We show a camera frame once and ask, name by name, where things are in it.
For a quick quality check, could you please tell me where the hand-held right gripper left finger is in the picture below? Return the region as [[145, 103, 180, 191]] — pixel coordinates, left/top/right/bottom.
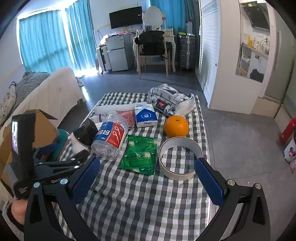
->
[[24, 156, 101, 241]]

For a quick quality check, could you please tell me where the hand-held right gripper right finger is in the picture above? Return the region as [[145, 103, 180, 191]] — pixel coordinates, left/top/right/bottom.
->
[[195, 158, 271, 241]]

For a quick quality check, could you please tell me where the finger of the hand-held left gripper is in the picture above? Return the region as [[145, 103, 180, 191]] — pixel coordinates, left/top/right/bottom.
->
[[40, 172, 70, 186], [35, 149, 89, 175]]

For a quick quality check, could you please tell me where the brown cardboard box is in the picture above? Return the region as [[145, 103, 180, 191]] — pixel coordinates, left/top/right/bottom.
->
[[0, 109, 58, 193]]

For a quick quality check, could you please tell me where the white bottle black cap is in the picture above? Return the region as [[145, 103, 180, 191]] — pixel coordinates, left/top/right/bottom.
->
[[69, 118, 99, 154]]

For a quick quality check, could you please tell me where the clear plastic floss jar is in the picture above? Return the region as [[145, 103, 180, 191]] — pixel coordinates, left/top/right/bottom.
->
[[91, 114, 129, 161]]

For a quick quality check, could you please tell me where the white tape roll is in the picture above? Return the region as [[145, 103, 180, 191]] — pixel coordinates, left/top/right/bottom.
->
[[158, 137, 203, 181]]

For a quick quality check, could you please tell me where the white lotion tube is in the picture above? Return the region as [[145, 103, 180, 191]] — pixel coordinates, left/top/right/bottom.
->
[[89, 111, 116, 124]]

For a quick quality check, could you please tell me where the green foil sachet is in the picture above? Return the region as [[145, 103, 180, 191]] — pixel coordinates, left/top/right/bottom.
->
[[118, 135, 158, 176]]

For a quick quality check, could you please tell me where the orange fruit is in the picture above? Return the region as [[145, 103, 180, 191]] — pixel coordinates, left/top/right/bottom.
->
[[164, 115, 189, 138]]

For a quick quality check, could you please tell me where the blue white tissue pack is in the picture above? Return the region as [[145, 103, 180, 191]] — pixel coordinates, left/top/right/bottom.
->
[[134, 103, 158, 128]]

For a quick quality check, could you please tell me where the black white patterned tissue pack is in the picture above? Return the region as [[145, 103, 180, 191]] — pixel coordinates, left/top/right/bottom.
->
[[148, 84, 196, 117]]

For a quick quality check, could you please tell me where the person's left forearm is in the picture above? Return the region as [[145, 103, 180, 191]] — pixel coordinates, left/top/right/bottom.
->
[[2, 199, 30, 234]]

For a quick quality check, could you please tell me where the teal round stool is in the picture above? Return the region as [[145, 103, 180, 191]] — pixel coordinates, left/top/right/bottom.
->
[[57, 129, 70, 145]]

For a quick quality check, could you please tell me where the floral pillow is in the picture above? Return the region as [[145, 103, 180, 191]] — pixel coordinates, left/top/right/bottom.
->
[[0, 82, 16, 126]]

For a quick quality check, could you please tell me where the green checkered tablecloth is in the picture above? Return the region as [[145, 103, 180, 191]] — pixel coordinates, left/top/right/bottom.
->
[[55, 92, 211, 241]]

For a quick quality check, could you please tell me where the grey checkered blanket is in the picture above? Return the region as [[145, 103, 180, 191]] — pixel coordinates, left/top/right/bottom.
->
[[15, 71, 50, 109]]

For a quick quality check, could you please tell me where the beige covered sofa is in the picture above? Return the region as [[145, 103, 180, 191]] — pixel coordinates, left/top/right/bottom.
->
[[0, 67, 85, 139]]

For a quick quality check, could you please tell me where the long white roll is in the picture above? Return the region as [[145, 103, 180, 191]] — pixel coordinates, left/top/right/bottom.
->
[[94, 104, 139, 115]]

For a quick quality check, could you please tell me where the pink box of clips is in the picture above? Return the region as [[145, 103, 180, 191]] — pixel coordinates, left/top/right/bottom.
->
[[117, 110, 137, 129]]

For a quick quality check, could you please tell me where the white cartoon print bag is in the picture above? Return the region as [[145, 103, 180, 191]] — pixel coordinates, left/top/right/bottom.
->
[[284, 137, 296, 163]]

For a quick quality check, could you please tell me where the red fire extinguisher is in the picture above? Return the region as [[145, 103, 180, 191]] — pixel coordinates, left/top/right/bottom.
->
[[279, 118, 296, 144]]

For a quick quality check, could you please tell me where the wide teal curtain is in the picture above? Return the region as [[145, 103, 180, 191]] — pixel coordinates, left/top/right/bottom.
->
[[18, 9, 74, 73]]

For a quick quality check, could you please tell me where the white suitcase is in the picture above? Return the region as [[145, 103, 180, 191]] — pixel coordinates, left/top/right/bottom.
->
[[96, 45, 109, 72]]

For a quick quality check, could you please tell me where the white mini fridge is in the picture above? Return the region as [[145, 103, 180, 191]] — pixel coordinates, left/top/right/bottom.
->
[[106, 35, 134, 72]]

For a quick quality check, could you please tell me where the black kitchen bag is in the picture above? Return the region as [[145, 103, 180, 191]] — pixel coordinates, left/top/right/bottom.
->
[[250, 69, 264, 82]]

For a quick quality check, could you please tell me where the narrow teal curtain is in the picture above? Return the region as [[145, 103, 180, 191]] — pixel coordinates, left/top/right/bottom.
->
[[66, 0, 96, 70]]

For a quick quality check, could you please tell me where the white slatted door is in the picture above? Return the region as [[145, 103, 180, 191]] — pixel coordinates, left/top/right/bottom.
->
[[200, 0, 219, 105]]

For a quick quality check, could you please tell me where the dark grey suitcase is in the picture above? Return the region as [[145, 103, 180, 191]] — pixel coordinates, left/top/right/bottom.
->
[[177, 32, 196, 71]]

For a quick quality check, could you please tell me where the wooden chair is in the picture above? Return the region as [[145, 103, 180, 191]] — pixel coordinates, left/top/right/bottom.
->
[[138, 31, 170, 80]]

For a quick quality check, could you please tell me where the black bag on chair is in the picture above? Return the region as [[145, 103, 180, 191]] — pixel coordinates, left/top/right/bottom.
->
[[135, 30, 169, 58]]

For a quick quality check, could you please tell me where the white dressing table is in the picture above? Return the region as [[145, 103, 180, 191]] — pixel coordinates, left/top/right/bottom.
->
[[133, 28, 177, 72]]

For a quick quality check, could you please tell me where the black television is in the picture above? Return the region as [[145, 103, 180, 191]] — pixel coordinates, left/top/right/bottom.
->
[[109, 6, 143, 29]]

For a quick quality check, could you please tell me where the white oval mirror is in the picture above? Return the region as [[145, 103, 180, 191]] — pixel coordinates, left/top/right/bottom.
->
[[143, 6, 165, 30]]

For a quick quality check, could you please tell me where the black range hood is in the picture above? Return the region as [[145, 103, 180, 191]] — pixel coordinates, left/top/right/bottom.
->
[[243, 2, 270, 30]]

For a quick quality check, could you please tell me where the teal curtain behind mirror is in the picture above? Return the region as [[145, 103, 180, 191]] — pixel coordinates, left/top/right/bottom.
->
[[150, 0, 200, 35]]

